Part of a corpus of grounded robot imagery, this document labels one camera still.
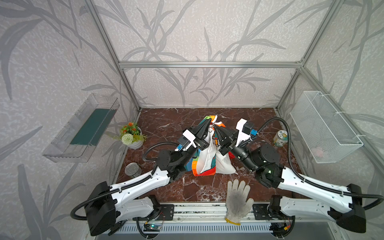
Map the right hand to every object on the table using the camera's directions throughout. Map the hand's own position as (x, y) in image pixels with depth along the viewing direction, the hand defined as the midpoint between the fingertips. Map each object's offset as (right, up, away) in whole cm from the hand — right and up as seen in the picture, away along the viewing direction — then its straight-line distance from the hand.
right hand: (217, 121), depth 55 cm
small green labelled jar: (+44, -11, +39) cm, 60 cm away
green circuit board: (-30, -51, +16) cm, 61 cm away
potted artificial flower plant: (-47, -8, +32) cm, 57 cm away
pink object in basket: (+52, -15, +18) cm, 57 cm away
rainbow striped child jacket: (-2, -16, +4) cm, 17 cm away
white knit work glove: (+13, -42, +21) cm, 49 cm away
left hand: (-2, +2, -4) cm, 5 cm away
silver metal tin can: (-44, -27, +28) cm, 59 cm away
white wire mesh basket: (+48, -7, +7) cm, 49 cm away
